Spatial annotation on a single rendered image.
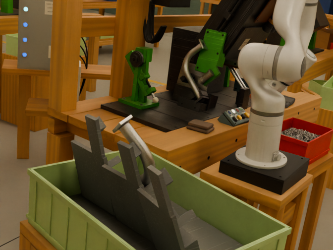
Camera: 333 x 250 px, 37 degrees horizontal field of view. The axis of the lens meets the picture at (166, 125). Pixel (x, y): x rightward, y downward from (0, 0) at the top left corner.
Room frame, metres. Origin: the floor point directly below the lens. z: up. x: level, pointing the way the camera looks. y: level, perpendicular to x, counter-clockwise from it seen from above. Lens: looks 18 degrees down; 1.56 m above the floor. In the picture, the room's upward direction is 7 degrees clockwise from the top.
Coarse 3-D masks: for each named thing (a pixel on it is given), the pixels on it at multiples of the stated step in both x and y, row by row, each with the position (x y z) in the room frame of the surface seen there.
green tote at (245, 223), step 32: (160, 160) 1.48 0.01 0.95; (32, 192) 1.27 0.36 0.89; (64, 192) 1.36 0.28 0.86; (192, 192) 1.37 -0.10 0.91; (224, 192) 1.29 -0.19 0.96; (32, 224) 1.26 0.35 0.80; (64, 224) 1.14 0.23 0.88; (96, 224) 1.03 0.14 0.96; (224, 224) 1.27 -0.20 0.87; (256, 224) 1.19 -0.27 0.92
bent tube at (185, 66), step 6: (204, 42) 2.42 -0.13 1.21; (198, 48) 2.40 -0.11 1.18; (204, 48) 2.38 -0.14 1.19; (186, 54) 2.43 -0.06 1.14; (192, 54) 2.41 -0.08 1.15; (186, 60) 2.41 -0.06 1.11; (186, 66) 2.40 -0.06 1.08; (186, 72) 2.39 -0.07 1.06; (186, 78) 2.38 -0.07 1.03; (192, 78) 2.37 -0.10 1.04; (192, 84) 2.34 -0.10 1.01; (198, 90) 2.32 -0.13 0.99; (198, 96) 2.30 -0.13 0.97
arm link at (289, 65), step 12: (288, 0) 1.78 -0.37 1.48; (300, 0) 1.79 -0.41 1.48; (276, 12) 1.79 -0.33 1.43; (288, 12) 1.76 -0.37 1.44; (300, 12) 1.78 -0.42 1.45; (276, 24) 1.77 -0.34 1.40; (288, 24) 1.73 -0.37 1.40; (288, 36) 1.71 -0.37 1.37; (288, 48) 1.67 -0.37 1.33; (300, 48) 1.68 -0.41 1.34; (276, 60) 1.66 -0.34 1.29; (288, 60) 1.65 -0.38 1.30; (300, 60) 1.65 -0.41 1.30; (276, 72) 1.66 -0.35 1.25; (288, 72) 1.64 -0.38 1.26; (300, 72) 1.65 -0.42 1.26
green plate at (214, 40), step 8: (208, 32) 2.44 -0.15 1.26; (216, 32) 2.41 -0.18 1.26; (224, 32) 2.39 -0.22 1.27; (208, 40) 2.42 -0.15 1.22; (216, 40) 2.40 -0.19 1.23; (224, 40) 2.38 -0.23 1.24; (208, 48) 2.41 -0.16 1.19; (216, 48) 2.38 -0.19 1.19; (200, 56) 2.41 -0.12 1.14; (208, 56) 2.39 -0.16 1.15; (216, 56) 2.37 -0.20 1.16; (200, 64) 2.40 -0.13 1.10; (208, 64) 2.37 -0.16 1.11; (216, 64) 2.35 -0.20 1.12
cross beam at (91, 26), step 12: (84, 24) 2.28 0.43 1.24; (96, 24) 2.34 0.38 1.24; (108, 24) 2.40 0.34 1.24; (156, 24) 2.69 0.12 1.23; (168, 24) 2.78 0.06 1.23; (180, 24) 2.87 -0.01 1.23; (192, 24) 2.96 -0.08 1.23; (204, 24) 3.06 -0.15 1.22; (84, 36) 2.28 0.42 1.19; (96, 36) 2.34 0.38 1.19
